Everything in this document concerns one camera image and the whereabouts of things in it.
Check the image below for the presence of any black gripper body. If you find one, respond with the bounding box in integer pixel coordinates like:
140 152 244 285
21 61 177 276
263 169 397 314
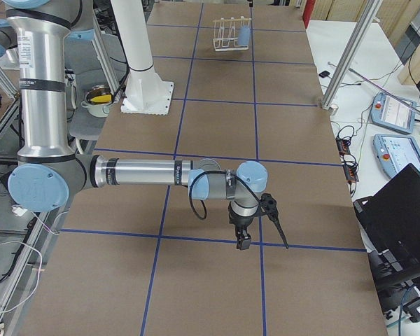
228 206 258 235

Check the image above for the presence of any light blue plastic cup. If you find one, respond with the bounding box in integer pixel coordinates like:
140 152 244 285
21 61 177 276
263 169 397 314
237 25 251 48

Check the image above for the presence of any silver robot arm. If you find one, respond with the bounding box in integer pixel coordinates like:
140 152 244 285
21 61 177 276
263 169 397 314
6 1 272 250

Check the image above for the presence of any orange black usb hub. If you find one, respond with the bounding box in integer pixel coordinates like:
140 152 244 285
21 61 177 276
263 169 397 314
336 138 351 155

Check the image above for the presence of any black laptop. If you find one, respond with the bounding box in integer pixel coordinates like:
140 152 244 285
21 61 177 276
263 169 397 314
353 164 420 262

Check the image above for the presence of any lower blue teach pendant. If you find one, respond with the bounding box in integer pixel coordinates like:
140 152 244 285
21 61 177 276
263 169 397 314
372 134 420 179

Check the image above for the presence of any blue teach pendant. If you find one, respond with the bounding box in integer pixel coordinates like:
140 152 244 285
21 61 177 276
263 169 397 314
370 92 415 134
372 134 420 179

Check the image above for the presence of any small black device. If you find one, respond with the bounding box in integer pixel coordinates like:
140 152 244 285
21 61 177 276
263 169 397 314
318 71 330 78

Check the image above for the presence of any upper blue teach pendant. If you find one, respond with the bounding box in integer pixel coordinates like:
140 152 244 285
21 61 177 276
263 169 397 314
370 92 415 134

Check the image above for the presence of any grey office chair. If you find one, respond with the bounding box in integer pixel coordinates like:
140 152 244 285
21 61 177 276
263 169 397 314
69 106 106 141

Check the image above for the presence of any white pot with corn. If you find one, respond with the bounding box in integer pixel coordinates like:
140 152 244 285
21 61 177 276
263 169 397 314
81 85 113 118

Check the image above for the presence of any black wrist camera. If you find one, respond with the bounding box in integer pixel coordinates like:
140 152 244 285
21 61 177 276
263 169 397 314
260 192 279 223

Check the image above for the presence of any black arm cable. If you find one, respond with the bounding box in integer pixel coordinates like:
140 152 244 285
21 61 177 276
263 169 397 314
188 169 290 250

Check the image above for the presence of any white central robot pedestal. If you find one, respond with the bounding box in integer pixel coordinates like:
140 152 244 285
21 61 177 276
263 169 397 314
111 0 174 115

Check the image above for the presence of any white wire cup rack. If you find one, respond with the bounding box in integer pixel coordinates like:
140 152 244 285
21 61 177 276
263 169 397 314
213 16 252 52

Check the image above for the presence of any green handled reacher grabber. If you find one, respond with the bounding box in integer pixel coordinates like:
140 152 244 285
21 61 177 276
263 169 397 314
348 67 420 115

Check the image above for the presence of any aluminium frame post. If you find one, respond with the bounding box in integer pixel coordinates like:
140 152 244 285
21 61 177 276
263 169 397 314
321 0 383 110

